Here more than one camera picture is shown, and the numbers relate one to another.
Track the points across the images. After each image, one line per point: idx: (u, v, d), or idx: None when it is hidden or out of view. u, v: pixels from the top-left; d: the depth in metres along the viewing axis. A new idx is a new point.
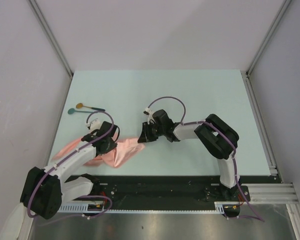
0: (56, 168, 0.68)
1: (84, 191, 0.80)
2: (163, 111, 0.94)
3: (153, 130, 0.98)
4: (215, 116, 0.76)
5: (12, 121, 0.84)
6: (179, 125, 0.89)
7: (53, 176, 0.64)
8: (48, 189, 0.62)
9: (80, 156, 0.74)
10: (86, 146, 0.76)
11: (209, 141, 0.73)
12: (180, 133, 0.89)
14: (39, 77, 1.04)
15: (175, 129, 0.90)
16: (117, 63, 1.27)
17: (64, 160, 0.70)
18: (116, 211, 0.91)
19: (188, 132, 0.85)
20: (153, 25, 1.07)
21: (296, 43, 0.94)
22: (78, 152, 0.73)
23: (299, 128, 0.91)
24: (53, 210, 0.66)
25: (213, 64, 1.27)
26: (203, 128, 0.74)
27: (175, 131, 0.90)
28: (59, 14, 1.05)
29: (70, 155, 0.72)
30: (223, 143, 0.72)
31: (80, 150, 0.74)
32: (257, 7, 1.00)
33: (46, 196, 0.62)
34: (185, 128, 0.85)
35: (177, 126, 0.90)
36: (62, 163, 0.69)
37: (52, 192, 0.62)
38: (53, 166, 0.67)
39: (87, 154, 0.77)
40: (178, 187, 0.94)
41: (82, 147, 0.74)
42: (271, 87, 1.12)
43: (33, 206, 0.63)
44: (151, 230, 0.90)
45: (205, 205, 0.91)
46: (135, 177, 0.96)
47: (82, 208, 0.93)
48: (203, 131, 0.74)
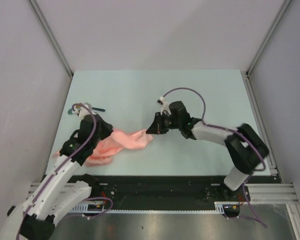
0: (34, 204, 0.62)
1: (81, 197, 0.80)
2: (181, 104, 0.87)
3: (166, 122, 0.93)
4: (250, 128, 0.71)
5: (12, 122, 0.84)
6: (201, 126, 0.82)
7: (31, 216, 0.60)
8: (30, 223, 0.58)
9: (59, 180, 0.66)
10: (64, 165, 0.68)
11: (239, 153, 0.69)
12: (200, 134, 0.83)
14: (39, 77, 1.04)
15: (195, 128, 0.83)
16: (117, 63, 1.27)
17: (41, 192, 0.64)
18: (116, 211, 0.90)
19: (211, 134, 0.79)
20: (153, 26, 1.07)
21: (296, 42, 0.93)
22: (56, 175, 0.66)
23: (299, 129, 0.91)
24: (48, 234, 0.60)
25: (213, 64, 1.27)
26: (234, 139, 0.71)
27: (195, 130, 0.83)
28: (59, 14, 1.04)
29: (47, 183, 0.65)
30: (254, 157, 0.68)
31: (58, 173, 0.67)
32: (257, 7, 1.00)
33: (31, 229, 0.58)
34: (210, 132, 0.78)
35: (199, 125, 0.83)
36: (39, 196, 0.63)
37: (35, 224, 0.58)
38: (30, 204, 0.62)
39: (69, 172, 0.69)
40: (177, 187, 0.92)
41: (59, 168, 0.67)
42: (271, 87, 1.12)
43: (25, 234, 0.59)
44: (151, 230, 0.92)
45: (205, 205, 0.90)
46: (135, 177, 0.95)
47: (82, 208, 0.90)
48: (235, 142, 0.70)
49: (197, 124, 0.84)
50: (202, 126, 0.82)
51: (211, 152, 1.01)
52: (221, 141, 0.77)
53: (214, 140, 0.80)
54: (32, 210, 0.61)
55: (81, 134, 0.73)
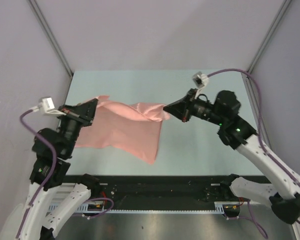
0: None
1: (82, 199, 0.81)
2: (239, 104, 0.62)
3: (199, 109, 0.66)
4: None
5: (12, 121, 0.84)
6: (258, 150, 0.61)
7: None
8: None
9: (36, 211, 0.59)
10: (38, 196, 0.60)
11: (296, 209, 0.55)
12: (249, 154, 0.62)
14: (39, 77, 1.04)
15: (249, 146, 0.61)
16: (117, 63, 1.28)
17: (21, 228, 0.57)
18: (116, 211, 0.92)
19: (262, 164, 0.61)
20: (153, 25, 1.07)
21: (296, 42, 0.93)
22: (31, 208, 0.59)
23: None
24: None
25: (213, 64, 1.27)
26: None
27: (249, 148, 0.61)
28: (59, 14, 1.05)
29: (26, 217, 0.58)
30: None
31: (33, 204, 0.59)
32: (257, 7, 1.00)
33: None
34: (267, 164, 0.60)
35: (255, 142, 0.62)
36: (21, 232, 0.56)
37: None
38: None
39: (46, 197, 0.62)
40: (177, 187, 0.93)
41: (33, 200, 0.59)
42: (271, 87, 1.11)
43: None
44: (151, 230, 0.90)
45: (205, 205, 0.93)
46: (135, 177, 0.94)
47: (82, 208, 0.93)
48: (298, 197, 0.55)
49: (253, 140, 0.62)
50: (261, 153, 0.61)
51: (212, 152, 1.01)
52: (270, 178, 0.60)
53: (261, 169, 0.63)
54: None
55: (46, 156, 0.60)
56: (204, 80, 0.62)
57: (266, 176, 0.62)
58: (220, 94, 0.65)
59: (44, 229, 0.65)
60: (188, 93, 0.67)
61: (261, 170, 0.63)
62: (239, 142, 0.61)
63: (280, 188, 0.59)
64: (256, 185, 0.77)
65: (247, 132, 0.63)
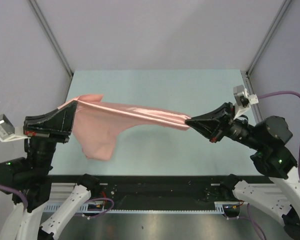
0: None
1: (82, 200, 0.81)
2: (289, 136, 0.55)
3: (236, 131, 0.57)
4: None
5: (12, 122, 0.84)
6: (297, 185, 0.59)
7: None
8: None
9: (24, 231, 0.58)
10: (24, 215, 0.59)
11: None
12: (285, 187, 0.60)
14: (39, 77, 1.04)
15: (289, 180, 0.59)
16: (117, 63, 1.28)
17: None
18: (116, 211, 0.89)
19: (295, 197, 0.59)
20: (153, 26, 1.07)
21: (296, 43, 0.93)
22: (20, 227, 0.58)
23: (299, 129, 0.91)
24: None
25: (213, 65, 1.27)
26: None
27: (288, 183, 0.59)
28: (59, 14, 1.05)
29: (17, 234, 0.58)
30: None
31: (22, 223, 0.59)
32: (257, 8, 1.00)
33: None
34: None
35: (295, 176, 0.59)
36: None
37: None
38: None
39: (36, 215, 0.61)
40: (177, 187, 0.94)
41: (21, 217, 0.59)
42: (271, 87, 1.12)
43: None
44: (151, 230, 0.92)
45: (205, 205, 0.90)
46: (135, 177, 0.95)
47: (82, 208, 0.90)
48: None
49: (293, 173, 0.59)
50: (299, 188, 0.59)
51: (211, 152, 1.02)
52: (298, 209, 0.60)
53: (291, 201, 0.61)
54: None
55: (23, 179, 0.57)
56: (252, 102, 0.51)
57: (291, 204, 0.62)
58: (267, 120, 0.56)
59: (44, 233, 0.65)
60: (225, 113, 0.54)
61: (289, 201, 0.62)
62: (282, 175, 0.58)
63: None
64: (262, 194, 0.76)
65: (288, 164, 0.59)
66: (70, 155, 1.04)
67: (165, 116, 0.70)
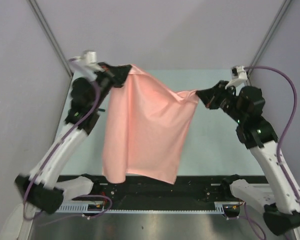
0: (40, 172, 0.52)
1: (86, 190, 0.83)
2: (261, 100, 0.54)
3: (224, 100, 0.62)
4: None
5: (11, 121, 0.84)
6: (272, 158, 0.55)
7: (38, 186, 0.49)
8: (39, 192, 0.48)
9: (65, 147, 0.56)
10: (71, 132, 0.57)
11: (276, 218, 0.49)
12: (261, 159, 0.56)
14: (39, 76, 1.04)
15: (265, 151, 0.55)
16: (116, 63, 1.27)
17: (48, 158, 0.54)
18: (116, 211, 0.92)
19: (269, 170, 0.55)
20: (153, 25, 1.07)
21: (296, 42, 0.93)
22: (62, 143, 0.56)
23: (299, 128, 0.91)
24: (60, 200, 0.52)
25: (212, 64, 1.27)
26: (297, 216, 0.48)
27: (263, 153, 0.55)
28: (59, 14, 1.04)
29: (52, 152, 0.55)
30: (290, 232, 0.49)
31: (65, 141, 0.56)
32: (257, 7, 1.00)
33: (44, 201, 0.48)
34: (277, 177, 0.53)
35: (271, 149, 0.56)
36: (47, 163, 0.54)
37: (47, 194, 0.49)
38: (36, 172, 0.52)
39: (76, 142, 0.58)
40: (177, 187, 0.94)
41: (65, 136, 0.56)
42: (271, 87, 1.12)
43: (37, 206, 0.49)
44: (151, 230, 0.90)
45: (205, 205, 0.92)
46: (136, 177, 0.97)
47: (82, 208, 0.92)
48: (294, 212, 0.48)
49: (270, 146, 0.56)
50: (273, 161, 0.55)
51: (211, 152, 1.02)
52: (275, 191, 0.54)
53: (270, 181, 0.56)
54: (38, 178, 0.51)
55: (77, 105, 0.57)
56: (239, 70, 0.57)
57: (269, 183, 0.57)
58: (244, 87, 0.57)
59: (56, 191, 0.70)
60: (220, 83, 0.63)
61: (268, 180, 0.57)
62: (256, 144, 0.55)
63: (281, 204, 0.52)
64: (256, 189, 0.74)
65: (267, 137, 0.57)
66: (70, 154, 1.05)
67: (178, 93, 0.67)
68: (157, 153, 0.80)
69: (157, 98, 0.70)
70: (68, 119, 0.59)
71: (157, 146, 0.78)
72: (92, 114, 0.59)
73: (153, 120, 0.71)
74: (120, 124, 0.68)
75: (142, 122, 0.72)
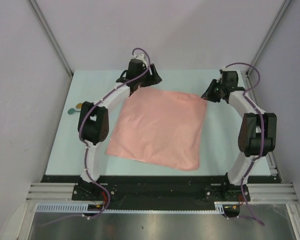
0: (102, 101, 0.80)
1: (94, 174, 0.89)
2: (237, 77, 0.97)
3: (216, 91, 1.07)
4: (275, 119, 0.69)
5: (12, 122, 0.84)
6: (240, 95, 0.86)
7: (101, 109, 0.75)
8: (100, 115, 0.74)
9: (118, 94, 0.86)
10: (122, 87, 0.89)
11: (243, 126, 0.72)
12: (232, 98, 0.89)
14: (40, 77, 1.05)
15: (234, 93, 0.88)
16: (117, 63, 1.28)
17: (107, 95, 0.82)
18: (115, 211, 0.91)
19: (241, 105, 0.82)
20: (153, 26, 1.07)
21: (296, 43, 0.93)
22: (117, 90, 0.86)
23: (299, 129, 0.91)
24: (103, 135, 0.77)
25: (212, 64, 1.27)
26: (253, 117, 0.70)
27: (232, 93, 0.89)
28: (59, 14, 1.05)
29: (111, 93, 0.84)
30: (255, 142, 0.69)
31: (118, 89, 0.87)
32: (256, 8, 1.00)
33: (100, 125, 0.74)
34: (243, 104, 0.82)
35: (239, 91, 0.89)
36: (107, 97, 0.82)
37: (104, 118, 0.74)
38: (100, 100, 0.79)
39: (124, 93, 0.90)
40: (177, 187, 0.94)
41: (119, 87, 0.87)
42: (271, 87, 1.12)
43: (86, 129, 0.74)
44: (151, 230, 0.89)
45: (205, 205, 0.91)
46: (135, 177, 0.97)
47: (82, 208, 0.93)
48: (250, 114, 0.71)
49: (238, 91, 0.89)
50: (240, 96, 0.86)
51: (211, 152, 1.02)
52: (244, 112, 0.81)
53: (240, 109, 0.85)
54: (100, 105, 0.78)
55: (128, 74, 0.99)
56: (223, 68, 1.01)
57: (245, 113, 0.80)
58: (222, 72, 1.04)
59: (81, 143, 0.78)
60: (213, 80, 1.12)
61: (241, 113, 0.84)
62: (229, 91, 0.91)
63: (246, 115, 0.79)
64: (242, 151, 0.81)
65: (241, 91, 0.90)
66: (70, 155, 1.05)
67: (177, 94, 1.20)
68: (164, 142, 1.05)
69: (179, 100, 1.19)
70: (119, 81, 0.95)
71: (167, 134, 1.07)
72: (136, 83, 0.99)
73: (172, 113, 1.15)
74: (145, 108, 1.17)
75: (167, 114, 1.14)
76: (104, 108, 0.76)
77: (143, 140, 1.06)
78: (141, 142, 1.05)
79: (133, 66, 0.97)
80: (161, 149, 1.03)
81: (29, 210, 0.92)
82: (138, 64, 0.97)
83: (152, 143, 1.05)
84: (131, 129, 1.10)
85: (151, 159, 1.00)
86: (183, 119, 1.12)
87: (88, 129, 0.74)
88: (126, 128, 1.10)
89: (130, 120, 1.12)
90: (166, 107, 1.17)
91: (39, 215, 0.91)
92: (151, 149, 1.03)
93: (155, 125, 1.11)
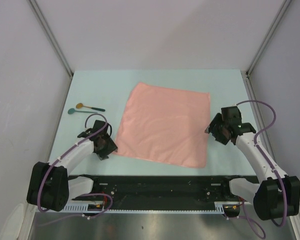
0: (60, 160, 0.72)
1: (86, 188, 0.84)
2: (241, 113, 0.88)
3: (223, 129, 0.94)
4: (298, 185, 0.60)
5: (12, 122, 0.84)
6: (250, 142, 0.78)
7: (59, 167, 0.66)
8: (57, 178, 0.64)
9: (80, 149, 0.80)
10: (84, 142, 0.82)
11: (261, 194, 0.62)
12: (243, 144, 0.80)
14: (39, 77, 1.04)
15: (243, 137, 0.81)
16: (116, 63, 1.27)
17: (65, 153, 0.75)
18: (116, 211, 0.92)
19: (251, 156, 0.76)
20: (153, 26, 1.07)
21: (296, 43, 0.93)
22: (77, 146, 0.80)
23: None
24: (62, 201, 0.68)
25: (212, 64, 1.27)
26: (275, 185, 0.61)
27: (242, 137, 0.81)
28: (59, 14, 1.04)
29: (70, 149, 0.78)
30: (277, 210, 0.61)
31: (80, 145, 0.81)
32: (257, 8, 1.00)
33: (55, 190, 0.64)
34: (254, 153, 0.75)
35: (249, 136, 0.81)
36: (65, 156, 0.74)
37: (61, 181, 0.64)
38: (57, 159, 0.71)
39: (84, 151, 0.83)
40: (177, 187, 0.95)
41: (81, 141, 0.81)
42: (272, 88, 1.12)
43: (42, 200, 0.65)
44: (151, 230, 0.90)
45: (205, 205, 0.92)
46: (135, 178, 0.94)
47: (82, 208, 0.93)
48: (270, 182, 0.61)
49: (249, 135, 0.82)
50: (251, 144, 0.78)
51: (212, 151, 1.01)
52: (256, 166, 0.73)
53: (251, 160, 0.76)
54: (58, 163, 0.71)
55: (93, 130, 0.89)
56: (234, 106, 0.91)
57: (257, 168, 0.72)
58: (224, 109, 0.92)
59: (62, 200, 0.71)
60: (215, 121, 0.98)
61: (252, 165, 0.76)
62: (237, 133, 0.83)
63: (261, 176, 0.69)
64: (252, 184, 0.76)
65: (247, 127, 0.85)
66: None
67: (179, 93, 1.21)
68: (169, 143, 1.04)
69: (180, 98, 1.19)
70: (81, 134, 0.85)
71: (168, 134, 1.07)
72: (98, 140, 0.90)
73: (173, 113, 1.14)
74: (148, 108, 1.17)
75: (168, 114, 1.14)
76: (62, 167, 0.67)
77: (148, 140, 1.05)
78: (147, 141, 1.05)
79: (100, 121, 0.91)
80: (167, 148, 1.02)
81: (28, 210, 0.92)
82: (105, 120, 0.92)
83: (157, 143, 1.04)
84: (134, 130, 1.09)
85: (157, 158, 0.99)
86: (184, 119, 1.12)
87: (43, 197, 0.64)
88: (129, 129, 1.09)
89: (134, 121, 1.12)
90: (167, 106, 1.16)
91: (39, 216, 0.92)
92: (156, 149, 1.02)
93: (159, 125, 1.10)
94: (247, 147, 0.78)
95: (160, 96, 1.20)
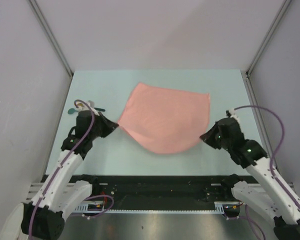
0: (44, 196, 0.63)
1: (85, 193, 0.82)
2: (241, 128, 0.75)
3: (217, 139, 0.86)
4: None
5: (12, 122, 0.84)
6: (267, 173, 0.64)
7: (43, 209, 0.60)
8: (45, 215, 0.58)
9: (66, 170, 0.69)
10: (68, 159, 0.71)
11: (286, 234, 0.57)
12: (258, 176, 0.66)
14: (40, 77, 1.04)
15: (257, 167, 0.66)
16: (116, 63, 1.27)
17: (49, 184, 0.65)
18: (115, 211, 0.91)
19: (271, 192, 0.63)
20: (154, 26, 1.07)
21: (297, 43, 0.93)
22: (62, 168, 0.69)
23: None
24: (58, 230, 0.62)
25: (212, 65, 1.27)
26: None
27: (257, 169, 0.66)
28: (59, 14, 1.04)
29: (54, 176, 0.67)
30: None
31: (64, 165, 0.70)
32: (257, 8, 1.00)
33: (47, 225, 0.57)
34: (275, 189, 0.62)
35: (264, 165, 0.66)
36: (48, 189, 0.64)
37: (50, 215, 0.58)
38: (39, 196, 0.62)
39: (72, 167, 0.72)
40: (177, 187, 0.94)
41: (64, 160, 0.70)
42: (271, 88, 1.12)
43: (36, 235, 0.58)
44: (151, 230, 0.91)
45: (205, 205, 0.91)
46: (135, 177, 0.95)
47: (82, 208, 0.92)
48: None
49: (263, 162, 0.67)
50: (268, 176, 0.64)
51: (211, 151, 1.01)
52: (278, 203, 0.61)
53: (271, 196, 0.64)
54: (42, 203, 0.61)
55: (77, 132, 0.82)
56: (231, 111, 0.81)
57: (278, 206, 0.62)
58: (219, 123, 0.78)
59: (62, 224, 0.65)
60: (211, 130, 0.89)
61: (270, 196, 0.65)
62: (249, 160, 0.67)
63: (287, 216, 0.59)
64: (259, 195, 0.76)
65: (258, 152, 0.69)
66: None
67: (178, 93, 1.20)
68: (169, 143, 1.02)
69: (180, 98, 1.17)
70: (65, 146, 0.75)
71: (169, 135, 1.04)
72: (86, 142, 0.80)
73: (173, 114, 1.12)
74: (148, 108, 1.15)
75: (168, 114, 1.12)
76: (47, 206, 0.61)
77: (148, 140, 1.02)
78: (148, 141, 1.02)
79: (82, 121, 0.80)
80: (167, 148, 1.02)
81: None
82: (87, 114, 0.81)
83: (157, 143, 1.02)
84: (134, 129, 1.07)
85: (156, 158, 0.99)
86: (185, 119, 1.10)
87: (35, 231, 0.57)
88: (130, 123, 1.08)
89: (133, 121, 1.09)
90: (167, 106, 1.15)
91: None
92: (155, 150, 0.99)
93: (159, 125, 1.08)
94: (264, 182, 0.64)
95: (161, 98, 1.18)
